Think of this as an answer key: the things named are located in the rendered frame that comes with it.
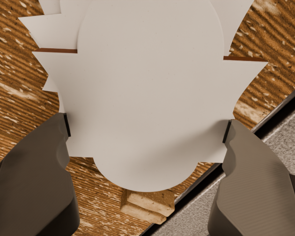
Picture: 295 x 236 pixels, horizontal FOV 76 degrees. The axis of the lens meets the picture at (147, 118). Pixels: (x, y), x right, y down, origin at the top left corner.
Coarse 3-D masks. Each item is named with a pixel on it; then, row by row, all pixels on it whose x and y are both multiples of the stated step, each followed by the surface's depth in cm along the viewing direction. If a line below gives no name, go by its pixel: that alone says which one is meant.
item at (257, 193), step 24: (240, 144) 9; (264, 144) 9; (240, 168) 8; (264, 168) 8; (216, 192) 7; (240, 192) 7; (264, 192) 7; (288, 192) 7; (216, 216) 6; (240, 216) 6; (264, 216) 6; (288, 216) 6
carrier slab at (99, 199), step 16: (0, 144) 21; (0, 160) 22; (80, 176) 23; (96, 176) 23; (80, 192) 25; (96, 192) 25; (112, 192) 25; (80, 208) 26; (96, 208) 26; (112, 208) 26; (80, 224) 29; (96, 224) 28; (112, 224) 28; (128, 224) 28; (144, 224) 28
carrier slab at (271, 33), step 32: (0, 0) 14; (32, 0) 14; (256, 0) 13; (288, 0) 13; (0, 32) 15; (256, 32) 14; (288, 32) 14; (0, 64) 16; (32, 64) 16; (288, 64) 16; (0, 96) 18; (32, 96) 18; (256, 96) 17; (0, 128) 20; (32, 128) 19
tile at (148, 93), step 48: (96, 0) 9; (144, 0) 9; (192, 0) 9; (48, 48) 11; (96, 48) 10; (144, 48) 10; (192, 48) 10; (96, 96) 11; (144, 96) 11; (192, 96) 11; (96, 144) 13; (144, 144) 13; (192, 144) 13
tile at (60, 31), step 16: (64, 0) 10; (80, 0) 10; (224, 0) 10; (240, 0) 10; (32, 16) 10; (48, 16) 10; (64, 16) 10; (80, 16) 10; (224, 16) 10; (240, 16) 10; (32, 32) 10; (48, 32) 10; (64, 32) 10; (224, 32) 10; (64, 48) 11; (224, 48) 11
